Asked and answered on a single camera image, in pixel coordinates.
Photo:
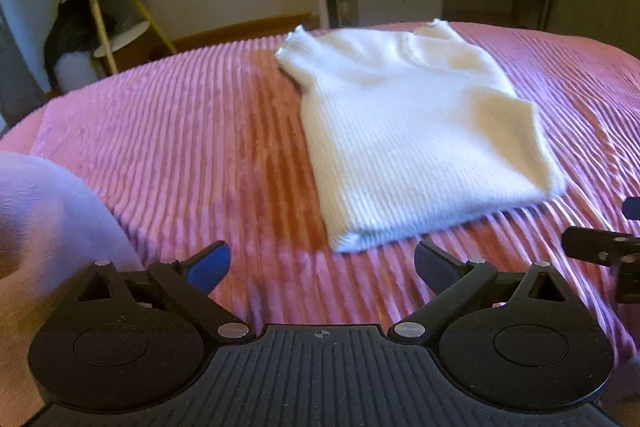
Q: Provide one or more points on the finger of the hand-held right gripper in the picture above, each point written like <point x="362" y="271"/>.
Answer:
<point x="633" y="208"/>
<point x="595" y="244"/>

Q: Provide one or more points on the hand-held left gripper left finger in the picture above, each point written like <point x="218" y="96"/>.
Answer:
<point x="210" y="264"/>

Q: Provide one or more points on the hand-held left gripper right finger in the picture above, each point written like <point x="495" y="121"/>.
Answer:
<point x="432" y="264"/>

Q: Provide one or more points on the white knitted sweater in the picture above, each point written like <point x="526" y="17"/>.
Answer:
<point x="410" y="122"/>

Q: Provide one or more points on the pink ribbed blanket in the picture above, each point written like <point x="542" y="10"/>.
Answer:
<point x="200" y="157"/>

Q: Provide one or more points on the white bin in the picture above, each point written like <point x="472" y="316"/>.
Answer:
<point x="75" y="69"/>

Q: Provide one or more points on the round white side table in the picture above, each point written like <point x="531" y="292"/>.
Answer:
<point x="122" y="37"/>

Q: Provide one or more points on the black cloth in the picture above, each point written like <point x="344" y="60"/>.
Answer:
<point x="70" y="34"/>

